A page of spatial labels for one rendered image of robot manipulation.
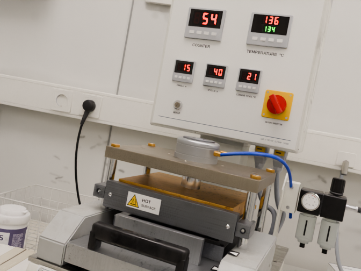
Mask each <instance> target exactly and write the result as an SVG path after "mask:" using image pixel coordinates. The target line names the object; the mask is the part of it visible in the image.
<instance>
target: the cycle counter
mask: <svg viewBox="0 0 361 271"><path fill-rule="evenodd" d="M218 16H219V12H207V11H194V15H193V21H192V25H204V26H214V27H216V26H217V22H218Z"/></svg>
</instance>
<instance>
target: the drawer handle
mask: <svg viewBox="0 0 361 271"><path fill-rule="evenodd" d="M102 242H104V243H107V244H110V245H113V246H117V247H120V248H123V249H126V250H129V251H132V252H135V253H138V254H141V255H144V256H147V257H150V258H153V259H156V260H160V261H163V262H166V263H169V264H171V265H174V266H176V268H175V271H187V268H188V264H189V254H190V250H189V249H188V248H186V247H183V246H180V245H176V244H173V243H169V242H167V241H163V240H160V239H156V238H153V237H150V236H147V235H144V234H141V233H137V232H134V231H131V230H127V229H124V228H121V227H118V226H114V225H111V224H108V223H105V222H100V221H98V222H95V223H93V225H92V229H91V231H90V236H89V242H88V249H91V250H96V249H98V248H100V247H101V243H102Z"/></svg>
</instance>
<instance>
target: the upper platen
mask: <svg viewBox="0 0 361 271"><path fill-rule="evenodd" d="M119 182H123V183H128V184H131V185H134V186H138V187H142V188H146V189H150V190H154V191H158V192H162V193H165V194H169V195H173V196H177V197H181V198H184V199H189V200H192V201H196V202H199V203H204V204H207V205H211V206H216V207H219V208H222V209H226V210H230V211H234V212H238V213H240V217H239V220H240V219H242V217H243V212H244V206H245V202H246V197H247V193H244V192H240V191H236V190H231V189H227V188H223V187H218V186H214V185H211V184H207V183H203V182H201V180H199V179H194V178H191V177H187V176H182V177H178V176H174V175H170V174H166V173H161V172H157V173H150V174H143V175H137V176H131V177H124V178H120V179H119Z"/></svg>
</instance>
